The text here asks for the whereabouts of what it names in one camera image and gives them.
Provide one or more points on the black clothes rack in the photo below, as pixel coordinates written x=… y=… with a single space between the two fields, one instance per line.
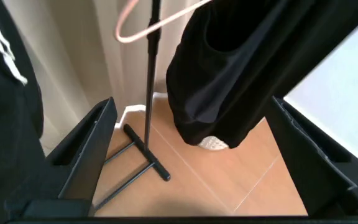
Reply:
x=150 y=77

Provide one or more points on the black shorts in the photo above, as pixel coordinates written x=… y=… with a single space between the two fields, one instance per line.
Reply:
x=5 y=124

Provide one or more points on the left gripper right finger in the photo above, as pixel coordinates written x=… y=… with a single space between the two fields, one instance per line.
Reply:
x=322 y=180

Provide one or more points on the beige curtain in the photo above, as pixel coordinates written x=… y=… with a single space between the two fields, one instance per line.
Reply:
x=82 y=46

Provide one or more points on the white laundry basket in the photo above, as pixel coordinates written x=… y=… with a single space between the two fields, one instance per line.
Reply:
x=213 y=143

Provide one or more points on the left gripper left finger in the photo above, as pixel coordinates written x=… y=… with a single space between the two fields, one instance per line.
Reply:
x=73 y=174

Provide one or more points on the pink clothes hanger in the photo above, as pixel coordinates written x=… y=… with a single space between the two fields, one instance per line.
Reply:
x=129 y=39

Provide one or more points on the black garment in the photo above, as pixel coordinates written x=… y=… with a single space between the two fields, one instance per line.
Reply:
x=244 y=62

